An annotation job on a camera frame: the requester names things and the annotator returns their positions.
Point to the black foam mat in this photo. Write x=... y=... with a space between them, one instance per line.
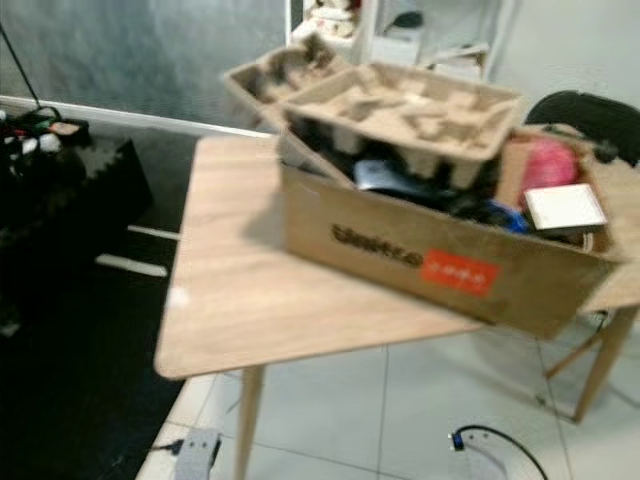
x=80 y=190

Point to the light wooden table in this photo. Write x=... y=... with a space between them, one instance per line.
x=230 y=290

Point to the grey power strip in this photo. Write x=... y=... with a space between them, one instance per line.
x=202 y=458

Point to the small moulded pulp tray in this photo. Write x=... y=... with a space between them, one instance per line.
x=265 y=80

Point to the blue printed card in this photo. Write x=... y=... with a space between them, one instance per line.
x=380 y=175

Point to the Unitree print cardboard box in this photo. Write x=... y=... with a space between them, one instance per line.
x=390 y=250

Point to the tan white plush toy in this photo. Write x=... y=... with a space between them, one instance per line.
x=332 y=18

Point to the large moulded pulp tray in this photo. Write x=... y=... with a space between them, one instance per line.
x=400 y=105

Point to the white box on shelf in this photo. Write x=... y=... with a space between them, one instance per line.
x=395 y=48

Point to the black rounded shelf item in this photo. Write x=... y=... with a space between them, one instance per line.
x=407 y=20

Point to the blue plastic part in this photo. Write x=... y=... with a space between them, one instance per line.
x=510 y=217

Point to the plain brown cardboard piece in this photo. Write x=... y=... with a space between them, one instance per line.
x=512 y=165

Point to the white floor device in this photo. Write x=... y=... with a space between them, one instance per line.
x=485 y=465

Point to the red plastic bag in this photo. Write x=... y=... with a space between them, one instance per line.
x=550 y=165

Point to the small white labelled box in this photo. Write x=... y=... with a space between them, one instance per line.
x=565 y=207

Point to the black chair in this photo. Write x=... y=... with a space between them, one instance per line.
x=590 y=115

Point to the white wall shelf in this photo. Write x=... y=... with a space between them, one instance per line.
x=365 y=28

